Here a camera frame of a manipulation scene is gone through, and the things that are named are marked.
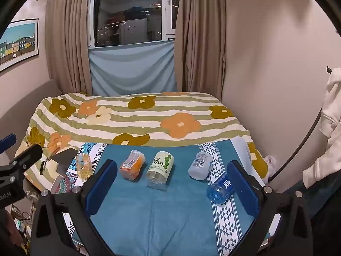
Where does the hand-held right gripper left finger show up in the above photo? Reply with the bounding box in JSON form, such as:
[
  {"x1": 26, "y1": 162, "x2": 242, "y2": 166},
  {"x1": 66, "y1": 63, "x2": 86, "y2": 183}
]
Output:
[{"x1": 32, "y1": 159, "x2": 118, "y2": 256}]

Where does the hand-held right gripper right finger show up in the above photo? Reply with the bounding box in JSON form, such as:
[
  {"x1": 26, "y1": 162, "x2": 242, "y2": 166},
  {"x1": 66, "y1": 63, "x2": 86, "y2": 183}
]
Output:
[{"x1": 226, "y1": 160, "x2": 314, "y2": 256}]

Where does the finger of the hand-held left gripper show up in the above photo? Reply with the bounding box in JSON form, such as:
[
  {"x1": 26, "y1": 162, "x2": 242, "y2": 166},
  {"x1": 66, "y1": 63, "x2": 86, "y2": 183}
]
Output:
[
  {"x1": 11, "y1": 144, "x2": 43, "y2": 172},
  {"x1": 0, "y1": 134, "x2": 17, "y2": 154}
]

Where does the person's left forearm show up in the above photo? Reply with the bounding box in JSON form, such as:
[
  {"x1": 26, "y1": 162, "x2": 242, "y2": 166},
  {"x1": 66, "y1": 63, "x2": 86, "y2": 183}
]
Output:
[{"x1": 0, "y1": 213, "x2": 25, "y2": 256}]

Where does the blue plastic bottle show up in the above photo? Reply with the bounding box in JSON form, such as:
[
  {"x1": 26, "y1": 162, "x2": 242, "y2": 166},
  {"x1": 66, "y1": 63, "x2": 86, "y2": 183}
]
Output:
[{"x1": 206, "y1": 172, "x2": 235, "y2": 205}]

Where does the small yellow liquid bottle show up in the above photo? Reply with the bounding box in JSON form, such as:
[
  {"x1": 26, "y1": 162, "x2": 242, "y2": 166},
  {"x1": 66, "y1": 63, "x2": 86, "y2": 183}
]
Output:
[{"x1": 76, "y1": 153, "x2": 94, "y2": 181}]

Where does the grey tablet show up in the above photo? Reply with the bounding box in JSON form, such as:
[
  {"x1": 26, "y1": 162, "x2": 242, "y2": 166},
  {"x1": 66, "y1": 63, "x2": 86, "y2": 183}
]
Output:
[{"x1": 51, "y1": 148, "x2": 79, "y2": 176}]

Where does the orange label plastic bottle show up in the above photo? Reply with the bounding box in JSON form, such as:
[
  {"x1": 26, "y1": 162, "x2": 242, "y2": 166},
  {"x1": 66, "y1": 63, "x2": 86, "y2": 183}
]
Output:
[{"x1": 120, "y1": 150, "x2": 146, "y2": 181}]

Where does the clear plastic bag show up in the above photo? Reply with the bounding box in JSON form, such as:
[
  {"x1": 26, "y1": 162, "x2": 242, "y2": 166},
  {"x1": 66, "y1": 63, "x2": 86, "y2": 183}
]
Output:
[{"x1": 264, "y1": 155, "x2": 278, "y2": 177}]

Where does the clear white label bottle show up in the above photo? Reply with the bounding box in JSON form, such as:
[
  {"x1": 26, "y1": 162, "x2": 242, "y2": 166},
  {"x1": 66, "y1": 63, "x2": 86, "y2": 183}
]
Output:
[{"x1": 188, "y1": 151, "x2": 214, "y2": 181}]

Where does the green label plastic bottle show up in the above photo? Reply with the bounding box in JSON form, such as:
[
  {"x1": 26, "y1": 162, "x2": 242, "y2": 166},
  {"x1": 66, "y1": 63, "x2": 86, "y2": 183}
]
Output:
[{"x1": 146, "y1": 151, "x2": 175, "y2": 191}]

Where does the blue patterned towel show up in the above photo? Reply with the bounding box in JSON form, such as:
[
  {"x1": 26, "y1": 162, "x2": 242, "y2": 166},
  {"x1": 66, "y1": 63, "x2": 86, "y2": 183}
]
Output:
[{"x1": 62, "y1": 141, "x2": 282, "y2": 256}]

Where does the floral striped blanket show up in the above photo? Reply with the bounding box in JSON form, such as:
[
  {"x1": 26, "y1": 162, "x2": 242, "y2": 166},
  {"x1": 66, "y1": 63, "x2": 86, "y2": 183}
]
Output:
[{"x1": 14, "y1": 92, "x2": 268, "y2": 192}]

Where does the dark cloth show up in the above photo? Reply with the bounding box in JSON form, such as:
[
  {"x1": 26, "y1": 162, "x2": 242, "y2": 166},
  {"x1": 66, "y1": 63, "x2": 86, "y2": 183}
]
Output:
[{"x1": 282, "y1": 179, "x2": 341, "y2": 256}]

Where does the white hoodie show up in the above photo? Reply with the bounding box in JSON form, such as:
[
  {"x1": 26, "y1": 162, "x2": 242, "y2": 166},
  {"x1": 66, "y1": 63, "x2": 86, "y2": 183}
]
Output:
[{"x1": 302, "y1": 68, "x2": 341, "y2": 190}]

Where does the beige curtain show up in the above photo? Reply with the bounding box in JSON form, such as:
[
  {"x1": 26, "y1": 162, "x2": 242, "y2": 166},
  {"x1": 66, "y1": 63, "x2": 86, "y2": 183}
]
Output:
[
  {"x1": 45, "y1": 0, "x2": 92, "y2": 95},
  {"x1": 174, "y1": 0, "x2": 227, "y2": 100}
]

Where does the light blue cloth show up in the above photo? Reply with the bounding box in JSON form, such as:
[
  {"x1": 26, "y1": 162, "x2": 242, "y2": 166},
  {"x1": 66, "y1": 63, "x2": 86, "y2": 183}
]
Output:
[{"x1": 88, "y1": 40, "x2": 178, "y2": 95}]

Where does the window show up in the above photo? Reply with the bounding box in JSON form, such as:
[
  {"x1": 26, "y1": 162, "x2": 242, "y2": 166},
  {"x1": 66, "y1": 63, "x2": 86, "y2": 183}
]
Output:
[{"x1": 89, "y1": 0, "x2": 182, "y2": 49}]

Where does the black curved cable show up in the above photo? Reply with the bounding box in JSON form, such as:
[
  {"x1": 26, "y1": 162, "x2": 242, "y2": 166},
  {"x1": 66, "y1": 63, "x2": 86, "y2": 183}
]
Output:
[{"x1": 267, "y1": 106, "x2": 324, "y2": 183}]

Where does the framed wall picture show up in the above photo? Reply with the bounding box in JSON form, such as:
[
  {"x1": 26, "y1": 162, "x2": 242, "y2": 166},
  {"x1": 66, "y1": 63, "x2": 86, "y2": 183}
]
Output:
[{"x1": 0, "y1": 18, "x2": 39, "y2": 73}]

